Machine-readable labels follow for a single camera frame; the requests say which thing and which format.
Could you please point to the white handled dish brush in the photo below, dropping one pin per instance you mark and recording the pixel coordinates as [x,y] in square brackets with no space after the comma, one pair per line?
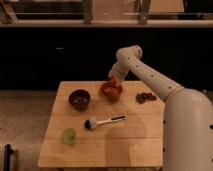
[92,123]

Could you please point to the green cup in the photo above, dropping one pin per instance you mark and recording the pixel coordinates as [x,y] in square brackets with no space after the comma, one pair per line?
[68,136]

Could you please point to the bunch of dark grapes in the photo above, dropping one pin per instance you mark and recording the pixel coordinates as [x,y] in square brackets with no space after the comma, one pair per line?
[144,97]

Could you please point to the red bowl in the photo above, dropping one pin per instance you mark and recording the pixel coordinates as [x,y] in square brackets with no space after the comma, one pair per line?
[111,91]

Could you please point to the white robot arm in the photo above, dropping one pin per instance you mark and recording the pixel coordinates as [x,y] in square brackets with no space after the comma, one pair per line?
[187,118]

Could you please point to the wooden table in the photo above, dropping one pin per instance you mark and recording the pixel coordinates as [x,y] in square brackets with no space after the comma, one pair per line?
[135,141]

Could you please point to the red apple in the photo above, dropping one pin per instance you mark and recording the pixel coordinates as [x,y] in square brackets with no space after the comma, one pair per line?
[113,81]

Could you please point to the black object at floor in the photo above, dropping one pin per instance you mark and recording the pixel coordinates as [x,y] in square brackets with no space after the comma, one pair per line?
[8,151]

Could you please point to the dark brown bowl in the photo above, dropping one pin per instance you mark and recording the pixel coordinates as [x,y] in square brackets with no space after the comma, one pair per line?
[79,99]

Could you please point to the dark cabinet counter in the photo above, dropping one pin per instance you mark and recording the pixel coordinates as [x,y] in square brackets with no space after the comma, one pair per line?
[42,57]

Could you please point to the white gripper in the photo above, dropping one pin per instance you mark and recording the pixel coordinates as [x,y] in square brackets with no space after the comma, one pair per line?
[118,71]

